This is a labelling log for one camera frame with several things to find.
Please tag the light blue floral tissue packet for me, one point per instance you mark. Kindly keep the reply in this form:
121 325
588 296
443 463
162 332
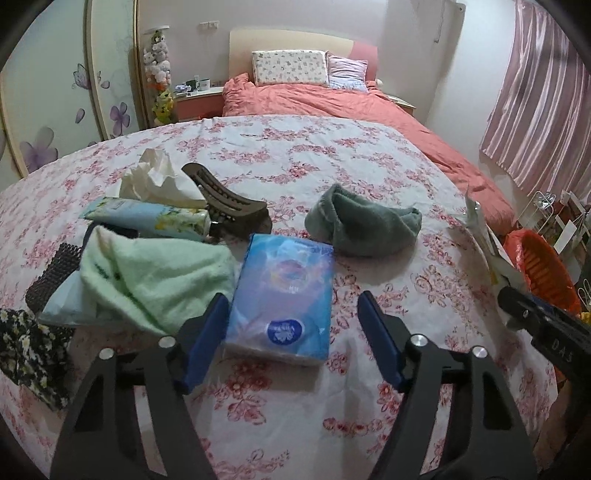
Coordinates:
138 214

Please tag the beige and pink headboard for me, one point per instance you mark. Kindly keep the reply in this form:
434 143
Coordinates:
286 40

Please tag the light green towel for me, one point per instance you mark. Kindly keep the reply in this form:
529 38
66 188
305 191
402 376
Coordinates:
152 277

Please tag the bed with coral duvet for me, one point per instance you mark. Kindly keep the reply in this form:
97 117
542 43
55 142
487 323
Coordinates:
369 120

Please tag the purple striped pillow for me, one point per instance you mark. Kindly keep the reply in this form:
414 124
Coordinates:
346 73

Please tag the pink floral tablecloth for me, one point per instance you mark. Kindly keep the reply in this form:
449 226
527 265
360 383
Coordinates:
369 157

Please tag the white plastic bag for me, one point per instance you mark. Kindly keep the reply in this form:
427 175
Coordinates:
64 300

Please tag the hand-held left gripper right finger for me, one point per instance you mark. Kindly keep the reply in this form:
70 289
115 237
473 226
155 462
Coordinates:
378 341

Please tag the grey-green towel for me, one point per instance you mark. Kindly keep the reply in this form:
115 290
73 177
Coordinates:
364 224

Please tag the blue tissue pack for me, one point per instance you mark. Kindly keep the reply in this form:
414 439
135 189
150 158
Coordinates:
281 295

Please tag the hanging column of plush toys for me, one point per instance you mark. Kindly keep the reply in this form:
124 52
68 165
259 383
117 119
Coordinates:
157 60

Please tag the brown hair claw clip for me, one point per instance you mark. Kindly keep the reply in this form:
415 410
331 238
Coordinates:
226 199

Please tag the black floral cloth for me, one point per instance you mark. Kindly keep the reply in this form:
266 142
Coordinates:
27 350

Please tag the orange basket with red bag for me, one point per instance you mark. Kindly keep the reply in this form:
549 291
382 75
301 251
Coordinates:
542 263

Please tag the pink striped curtain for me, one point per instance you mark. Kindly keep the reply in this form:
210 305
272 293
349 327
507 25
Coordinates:
540 92

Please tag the white floral pillow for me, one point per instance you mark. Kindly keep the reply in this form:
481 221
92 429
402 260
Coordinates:
291 68

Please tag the pink nightstand with white top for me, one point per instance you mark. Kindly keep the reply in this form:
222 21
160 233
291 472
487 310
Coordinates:
198 105

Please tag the yellow plush toy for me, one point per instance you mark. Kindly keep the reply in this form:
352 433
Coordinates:
164 107

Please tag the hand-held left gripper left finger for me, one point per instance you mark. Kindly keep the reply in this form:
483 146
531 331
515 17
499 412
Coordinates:
207 339

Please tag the beige nightstand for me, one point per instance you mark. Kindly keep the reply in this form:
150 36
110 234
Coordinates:
401 104

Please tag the white plastic packaging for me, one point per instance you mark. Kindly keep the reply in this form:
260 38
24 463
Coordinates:
478 221

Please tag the black mesh slipper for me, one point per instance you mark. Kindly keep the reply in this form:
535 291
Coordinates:
51 272

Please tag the wardrobe with flower sliding doors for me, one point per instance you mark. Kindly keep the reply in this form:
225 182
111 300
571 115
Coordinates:
69 69

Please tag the crumpled white tissue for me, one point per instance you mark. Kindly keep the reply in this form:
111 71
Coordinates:
152 182

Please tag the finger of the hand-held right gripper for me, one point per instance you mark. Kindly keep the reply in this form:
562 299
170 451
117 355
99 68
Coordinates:
519 307

